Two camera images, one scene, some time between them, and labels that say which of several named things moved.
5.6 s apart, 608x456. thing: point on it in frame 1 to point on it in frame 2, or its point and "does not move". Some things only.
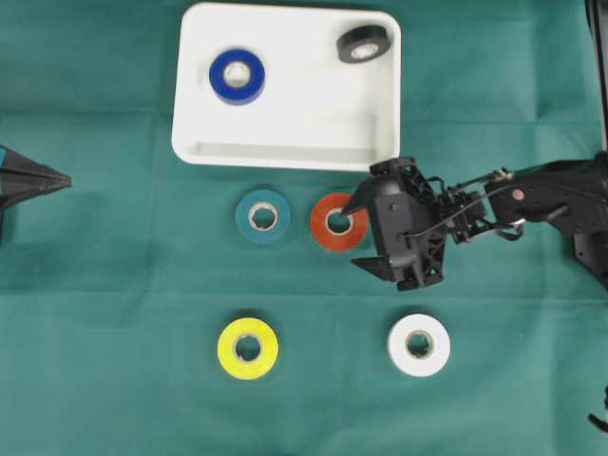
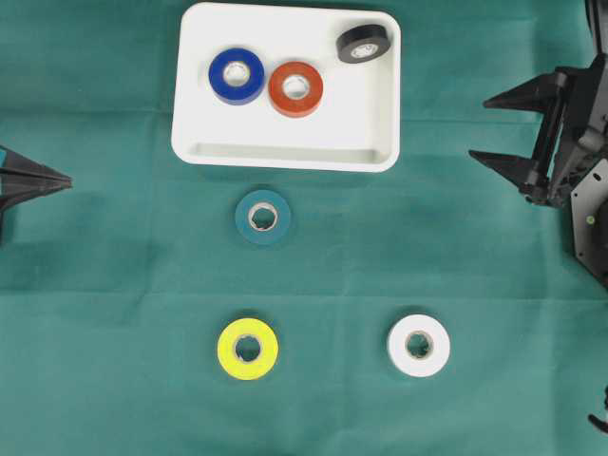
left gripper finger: (21, 174) does not move
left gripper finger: (12, 193) does not move
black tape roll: (362, 36) does not move
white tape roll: (409, 364) does not move
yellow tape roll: (241, 368) does not move
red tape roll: (350, 239) to (300, 106)
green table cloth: (155, 308) does not move
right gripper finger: (362, 199) to (541, 93)
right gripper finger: (378, 266) to (521, 171)
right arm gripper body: (408, 223) to (574, 137)
